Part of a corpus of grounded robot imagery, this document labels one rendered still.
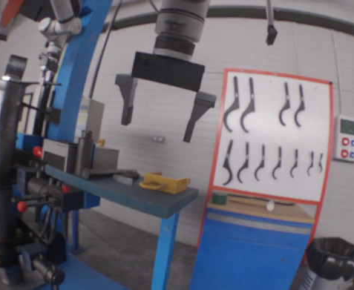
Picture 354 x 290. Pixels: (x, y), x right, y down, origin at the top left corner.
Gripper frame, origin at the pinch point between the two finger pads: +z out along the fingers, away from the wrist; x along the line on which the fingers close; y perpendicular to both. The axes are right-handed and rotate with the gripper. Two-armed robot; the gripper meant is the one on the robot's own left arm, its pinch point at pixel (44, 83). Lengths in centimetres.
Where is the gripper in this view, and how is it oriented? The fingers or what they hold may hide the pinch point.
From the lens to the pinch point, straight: 116.7
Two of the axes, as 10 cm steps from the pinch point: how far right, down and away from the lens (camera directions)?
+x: -0.8, 0.1, 10.0
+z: -1.5, 9.9, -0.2
